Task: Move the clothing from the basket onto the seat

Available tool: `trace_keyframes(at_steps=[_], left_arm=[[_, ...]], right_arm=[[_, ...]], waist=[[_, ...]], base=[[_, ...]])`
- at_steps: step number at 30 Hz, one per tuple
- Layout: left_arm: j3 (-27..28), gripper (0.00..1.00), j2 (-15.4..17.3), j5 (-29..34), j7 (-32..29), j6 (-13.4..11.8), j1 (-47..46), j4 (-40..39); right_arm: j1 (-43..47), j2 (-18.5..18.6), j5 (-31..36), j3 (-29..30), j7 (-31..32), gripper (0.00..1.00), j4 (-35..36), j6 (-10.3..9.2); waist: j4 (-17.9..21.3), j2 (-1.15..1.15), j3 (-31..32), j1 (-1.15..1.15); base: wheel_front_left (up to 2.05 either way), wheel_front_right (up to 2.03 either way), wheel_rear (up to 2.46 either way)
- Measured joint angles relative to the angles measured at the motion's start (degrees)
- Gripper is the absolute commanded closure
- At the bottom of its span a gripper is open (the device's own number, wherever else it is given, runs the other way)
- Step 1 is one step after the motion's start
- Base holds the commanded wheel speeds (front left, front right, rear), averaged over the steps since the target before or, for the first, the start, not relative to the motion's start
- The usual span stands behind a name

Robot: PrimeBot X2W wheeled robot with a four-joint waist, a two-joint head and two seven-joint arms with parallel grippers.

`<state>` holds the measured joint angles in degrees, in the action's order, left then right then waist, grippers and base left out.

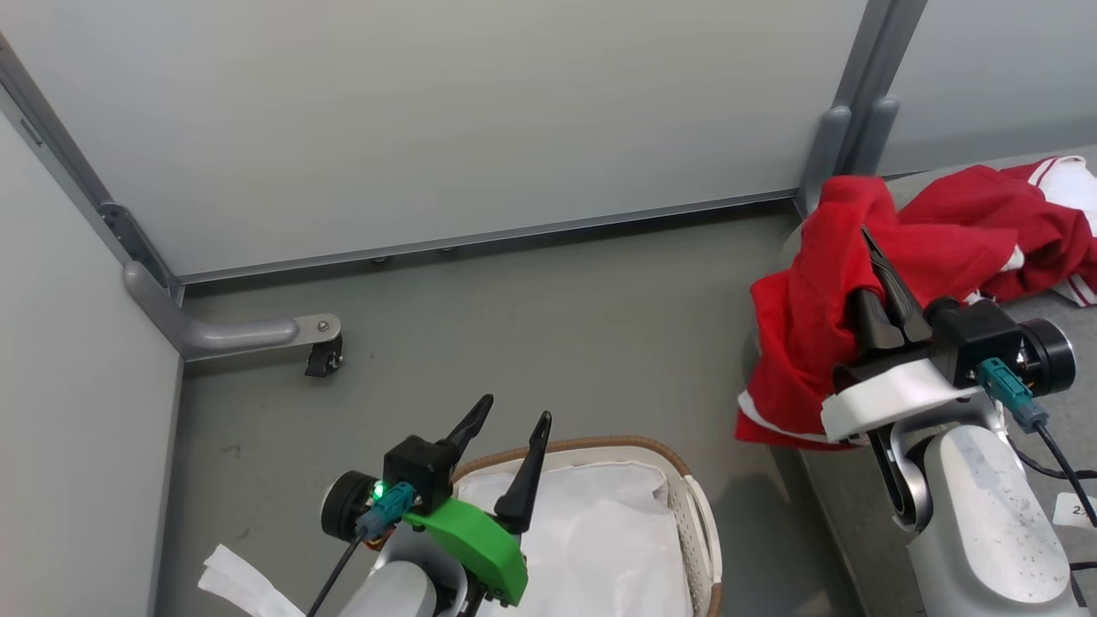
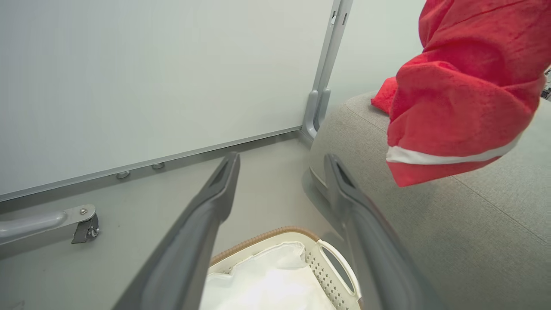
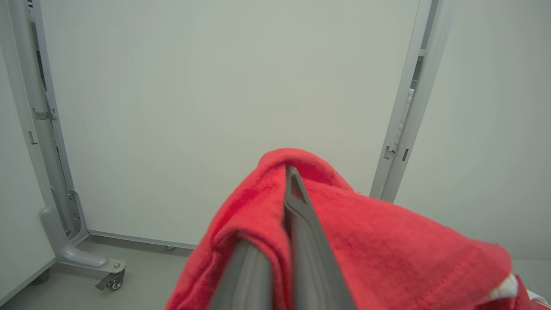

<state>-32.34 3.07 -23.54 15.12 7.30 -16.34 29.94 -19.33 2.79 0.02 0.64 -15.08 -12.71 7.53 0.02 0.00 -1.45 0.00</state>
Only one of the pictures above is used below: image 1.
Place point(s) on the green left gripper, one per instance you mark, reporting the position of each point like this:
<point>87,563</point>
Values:
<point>476,540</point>

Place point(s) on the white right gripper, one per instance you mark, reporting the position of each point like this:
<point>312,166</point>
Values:
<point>891,398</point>

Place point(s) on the red white sports jersey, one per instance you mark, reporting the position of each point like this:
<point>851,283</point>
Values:
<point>806,326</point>

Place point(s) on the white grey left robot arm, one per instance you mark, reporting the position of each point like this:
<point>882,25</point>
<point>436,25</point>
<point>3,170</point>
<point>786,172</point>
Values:
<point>398,591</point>

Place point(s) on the grey fabric sofa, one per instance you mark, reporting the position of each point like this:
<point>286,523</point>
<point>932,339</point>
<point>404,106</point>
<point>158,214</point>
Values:
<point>1084,398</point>

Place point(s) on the white basket liner cloth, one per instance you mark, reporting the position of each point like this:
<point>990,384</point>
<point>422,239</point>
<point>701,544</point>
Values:
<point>591,540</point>

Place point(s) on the black caster wheel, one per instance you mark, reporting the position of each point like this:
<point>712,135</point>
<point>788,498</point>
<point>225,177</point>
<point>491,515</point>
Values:
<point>324,358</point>

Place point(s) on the white wicker-rimmed laundry basket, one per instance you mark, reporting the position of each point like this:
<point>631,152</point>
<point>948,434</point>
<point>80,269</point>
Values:
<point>698,523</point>

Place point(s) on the white paper tag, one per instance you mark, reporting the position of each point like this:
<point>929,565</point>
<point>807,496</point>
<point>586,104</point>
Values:
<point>1078,512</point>

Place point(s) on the white crumpled cloth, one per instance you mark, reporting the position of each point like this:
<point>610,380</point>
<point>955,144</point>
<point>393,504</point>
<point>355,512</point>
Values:
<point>244,583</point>

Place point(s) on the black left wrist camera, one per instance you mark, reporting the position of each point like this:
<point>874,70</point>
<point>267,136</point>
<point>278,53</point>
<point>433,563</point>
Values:
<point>416,467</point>

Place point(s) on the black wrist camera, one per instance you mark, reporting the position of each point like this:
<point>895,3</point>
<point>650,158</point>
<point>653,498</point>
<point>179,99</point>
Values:
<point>416,467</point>
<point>986,338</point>

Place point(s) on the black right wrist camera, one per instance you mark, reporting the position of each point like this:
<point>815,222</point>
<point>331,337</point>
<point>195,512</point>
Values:
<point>986,338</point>

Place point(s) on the teal left camera connector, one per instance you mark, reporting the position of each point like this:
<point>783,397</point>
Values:
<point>386,510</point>

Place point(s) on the teal camera connector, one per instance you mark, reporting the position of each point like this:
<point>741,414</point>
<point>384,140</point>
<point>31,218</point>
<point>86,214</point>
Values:
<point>1011,394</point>
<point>386,510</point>

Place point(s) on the teal right camera connector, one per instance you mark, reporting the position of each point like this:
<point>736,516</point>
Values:
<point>1011,394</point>

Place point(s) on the grey double partition post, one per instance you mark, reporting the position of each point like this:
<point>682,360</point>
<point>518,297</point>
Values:
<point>857,103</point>

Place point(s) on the grey partition bottom rail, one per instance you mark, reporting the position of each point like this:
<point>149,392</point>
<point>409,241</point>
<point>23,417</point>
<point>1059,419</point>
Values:
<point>488,233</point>

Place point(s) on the grey partition foot bracket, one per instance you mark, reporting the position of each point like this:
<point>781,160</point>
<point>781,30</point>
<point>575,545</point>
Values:
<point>218,332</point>

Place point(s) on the grey partition corner post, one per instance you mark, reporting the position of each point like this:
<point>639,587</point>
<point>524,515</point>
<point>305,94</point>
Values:
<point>81,180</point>

